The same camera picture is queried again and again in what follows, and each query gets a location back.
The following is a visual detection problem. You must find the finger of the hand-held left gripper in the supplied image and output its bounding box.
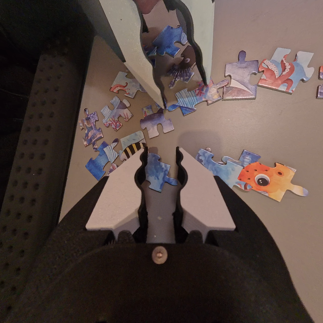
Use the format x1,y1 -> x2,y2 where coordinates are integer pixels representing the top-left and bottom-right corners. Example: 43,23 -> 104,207
176,0 -> 215,85
99,0 -> 168,110

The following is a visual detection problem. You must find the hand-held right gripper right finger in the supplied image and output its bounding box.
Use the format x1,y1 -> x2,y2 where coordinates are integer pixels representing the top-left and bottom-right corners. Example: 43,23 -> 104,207
172,146 -> 237,244

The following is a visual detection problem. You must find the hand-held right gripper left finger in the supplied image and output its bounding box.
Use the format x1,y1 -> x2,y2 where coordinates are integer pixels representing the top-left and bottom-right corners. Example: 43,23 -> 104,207
85,146 -> 149,244

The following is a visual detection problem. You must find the pale blue clownfish-tab puzzle piece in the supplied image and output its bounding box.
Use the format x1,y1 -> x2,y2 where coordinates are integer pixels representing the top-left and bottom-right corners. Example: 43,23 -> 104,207
195,148 -> 244,190

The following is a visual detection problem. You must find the bright blue blotchy puzzle piece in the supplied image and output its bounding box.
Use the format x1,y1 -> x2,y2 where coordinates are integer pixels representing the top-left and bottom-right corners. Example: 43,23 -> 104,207
145,153 -> 178,193

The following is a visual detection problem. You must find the orange pufferfish puzzle piece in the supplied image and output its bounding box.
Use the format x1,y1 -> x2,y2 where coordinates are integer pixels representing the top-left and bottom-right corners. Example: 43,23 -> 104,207
237,149 -> 309,203

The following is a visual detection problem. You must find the red sprig blue puzzle piece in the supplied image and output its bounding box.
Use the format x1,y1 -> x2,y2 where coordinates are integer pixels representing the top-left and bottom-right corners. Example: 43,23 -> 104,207
168,80 -> 229,117

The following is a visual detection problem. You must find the lavender puzzle piece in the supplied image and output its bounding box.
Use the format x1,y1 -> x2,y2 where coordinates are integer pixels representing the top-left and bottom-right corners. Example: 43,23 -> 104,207
140,105 -> 174,139

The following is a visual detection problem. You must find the pile of loose puzzle pieces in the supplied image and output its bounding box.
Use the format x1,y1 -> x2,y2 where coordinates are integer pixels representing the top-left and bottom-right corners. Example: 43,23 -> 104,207
79,25 -> 323,182

